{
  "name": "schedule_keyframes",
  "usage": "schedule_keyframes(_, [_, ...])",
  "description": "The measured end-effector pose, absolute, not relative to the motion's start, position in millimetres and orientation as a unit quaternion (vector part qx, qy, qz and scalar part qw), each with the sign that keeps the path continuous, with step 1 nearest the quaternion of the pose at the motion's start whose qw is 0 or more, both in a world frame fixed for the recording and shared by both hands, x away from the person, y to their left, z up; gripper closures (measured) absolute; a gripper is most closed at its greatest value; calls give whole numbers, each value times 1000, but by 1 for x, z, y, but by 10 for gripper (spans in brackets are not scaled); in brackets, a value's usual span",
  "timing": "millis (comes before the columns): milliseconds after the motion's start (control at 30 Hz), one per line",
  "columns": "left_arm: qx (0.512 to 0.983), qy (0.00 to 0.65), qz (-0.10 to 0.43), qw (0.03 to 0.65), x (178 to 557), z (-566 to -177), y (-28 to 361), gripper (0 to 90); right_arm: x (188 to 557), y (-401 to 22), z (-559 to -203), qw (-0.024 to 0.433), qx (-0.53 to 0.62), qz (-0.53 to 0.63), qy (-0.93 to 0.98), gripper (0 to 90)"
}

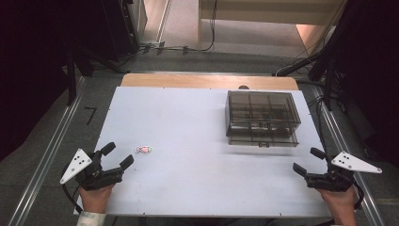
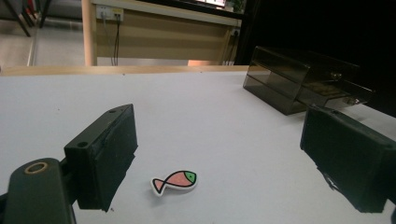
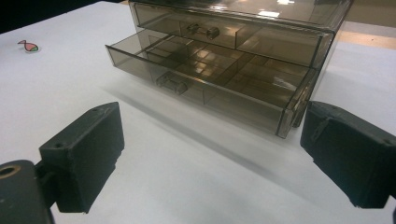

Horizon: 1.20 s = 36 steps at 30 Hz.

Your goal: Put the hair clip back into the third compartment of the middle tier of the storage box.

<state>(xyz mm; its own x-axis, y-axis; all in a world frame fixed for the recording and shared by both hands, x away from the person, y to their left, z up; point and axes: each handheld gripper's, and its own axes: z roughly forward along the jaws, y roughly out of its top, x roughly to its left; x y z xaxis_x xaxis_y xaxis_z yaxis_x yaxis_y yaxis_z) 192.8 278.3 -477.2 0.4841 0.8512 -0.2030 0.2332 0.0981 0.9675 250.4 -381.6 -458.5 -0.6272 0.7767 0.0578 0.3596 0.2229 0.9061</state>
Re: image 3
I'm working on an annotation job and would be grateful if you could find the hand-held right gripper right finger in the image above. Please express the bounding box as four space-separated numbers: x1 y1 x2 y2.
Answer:
300 100 396 209

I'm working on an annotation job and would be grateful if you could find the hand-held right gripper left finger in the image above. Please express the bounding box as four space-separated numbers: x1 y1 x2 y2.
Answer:
35 101 125 215

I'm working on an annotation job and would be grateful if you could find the smoked transparent drawer cabinet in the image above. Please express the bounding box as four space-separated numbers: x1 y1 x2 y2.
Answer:
128 0 355 129

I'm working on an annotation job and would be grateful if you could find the pink fish sticker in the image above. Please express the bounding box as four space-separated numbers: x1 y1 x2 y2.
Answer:
17 39 40 53

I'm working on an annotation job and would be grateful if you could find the smoked transparent closed drawer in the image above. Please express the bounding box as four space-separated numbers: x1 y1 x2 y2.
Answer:
132 2 335 70

